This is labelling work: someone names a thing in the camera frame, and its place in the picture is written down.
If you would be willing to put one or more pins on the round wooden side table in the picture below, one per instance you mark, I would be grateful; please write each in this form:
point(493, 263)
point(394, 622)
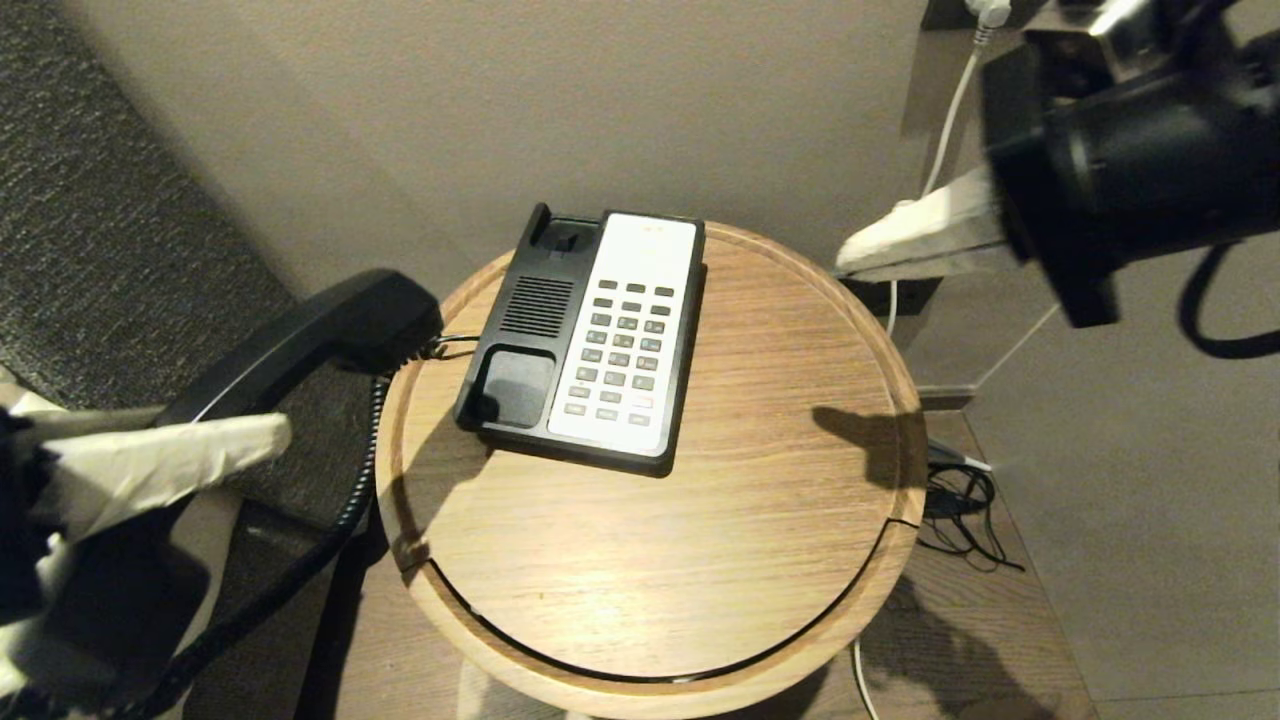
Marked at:
point(700, 520)

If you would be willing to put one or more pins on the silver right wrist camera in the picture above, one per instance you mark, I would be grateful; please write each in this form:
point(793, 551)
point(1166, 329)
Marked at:
point(1110, 40)

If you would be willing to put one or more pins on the dark grey fabric headboard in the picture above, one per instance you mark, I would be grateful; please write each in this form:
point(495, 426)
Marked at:
point(120, 250)

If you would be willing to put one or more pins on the white wall plug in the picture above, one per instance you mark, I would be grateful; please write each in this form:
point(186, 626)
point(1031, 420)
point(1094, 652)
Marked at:
point(990, 14)

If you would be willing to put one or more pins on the grey silver-tipped rod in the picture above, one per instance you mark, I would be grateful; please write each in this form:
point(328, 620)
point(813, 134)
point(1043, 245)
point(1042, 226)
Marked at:
point(960, 460)

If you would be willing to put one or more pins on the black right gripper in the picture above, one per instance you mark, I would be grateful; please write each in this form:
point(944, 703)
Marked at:
point(1150, 170)

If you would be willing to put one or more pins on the small black wall socket plate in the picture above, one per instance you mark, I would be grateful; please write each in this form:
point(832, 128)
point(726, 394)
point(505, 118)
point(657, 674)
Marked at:
point(915, 297)

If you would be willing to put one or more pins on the black and white telephone base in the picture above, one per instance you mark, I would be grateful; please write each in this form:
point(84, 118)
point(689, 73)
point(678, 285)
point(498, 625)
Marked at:
point(640, 250)

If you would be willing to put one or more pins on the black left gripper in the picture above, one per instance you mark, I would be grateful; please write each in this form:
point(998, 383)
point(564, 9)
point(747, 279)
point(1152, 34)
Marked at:
point(18, 520)

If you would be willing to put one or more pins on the large black wall socket plate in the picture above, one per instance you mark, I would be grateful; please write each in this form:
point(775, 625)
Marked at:
point(940, 12)

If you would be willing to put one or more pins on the dark grey bed frame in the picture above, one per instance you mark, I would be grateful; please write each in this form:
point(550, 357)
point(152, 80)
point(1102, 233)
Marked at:
point(290, 660)

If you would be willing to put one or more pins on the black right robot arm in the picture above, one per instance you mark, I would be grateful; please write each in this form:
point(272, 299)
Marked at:
point(1262, 65)

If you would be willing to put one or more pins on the black telephone handset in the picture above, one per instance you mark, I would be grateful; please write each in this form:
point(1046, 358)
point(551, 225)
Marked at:
point(340, 325)

